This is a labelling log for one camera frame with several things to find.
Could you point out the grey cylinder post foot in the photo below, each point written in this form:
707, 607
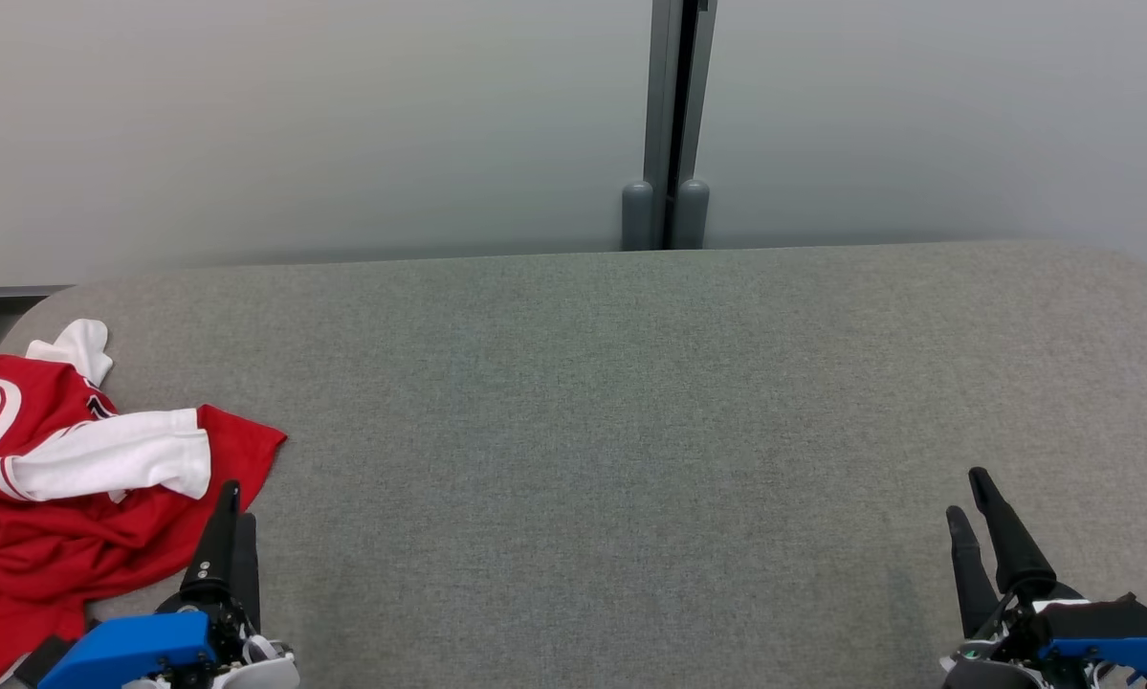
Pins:
636, 215
692, 215

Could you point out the red white basketball jersey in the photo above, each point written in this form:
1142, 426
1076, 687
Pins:
104, 459

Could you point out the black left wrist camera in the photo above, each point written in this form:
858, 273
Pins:
42, 660

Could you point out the grey metal partition post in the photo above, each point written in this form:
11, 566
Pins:
664, 96

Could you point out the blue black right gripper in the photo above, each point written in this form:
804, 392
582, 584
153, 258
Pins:
1109, 641

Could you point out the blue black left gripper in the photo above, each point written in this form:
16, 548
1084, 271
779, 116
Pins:
143, 651

